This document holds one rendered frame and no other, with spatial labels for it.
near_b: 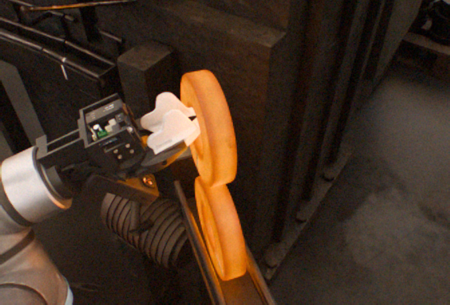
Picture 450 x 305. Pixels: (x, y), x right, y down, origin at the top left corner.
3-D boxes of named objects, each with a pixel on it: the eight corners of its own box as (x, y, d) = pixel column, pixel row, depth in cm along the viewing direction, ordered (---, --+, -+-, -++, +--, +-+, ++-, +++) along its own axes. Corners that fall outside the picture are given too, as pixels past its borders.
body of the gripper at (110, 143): (132, 127, 46) (34, 173, 45) (161, 170, 52) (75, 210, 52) (121, 88, 51) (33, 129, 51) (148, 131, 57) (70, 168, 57)
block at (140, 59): (162, 118, 101) (151, 33, 85) (187, 131, 98) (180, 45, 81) (132, 143, 95) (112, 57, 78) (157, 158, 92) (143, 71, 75)
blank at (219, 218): (211, 196, 72) (193, 202, 71) (217, 154, 59) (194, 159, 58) (240, 283, 65) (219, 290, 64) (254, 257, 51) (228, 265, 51)
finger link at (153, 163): (187, 148, 50) (122, 178, 50) (191, 155, 51) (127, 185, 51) (177, 123, 53) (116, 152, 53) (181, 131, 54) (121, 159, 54)
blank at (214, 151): (199, 50, 57) (175, 54, 56) (238, 110, 45) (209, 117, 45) (203, 136, 67) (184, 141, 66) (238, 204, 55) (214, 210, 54)
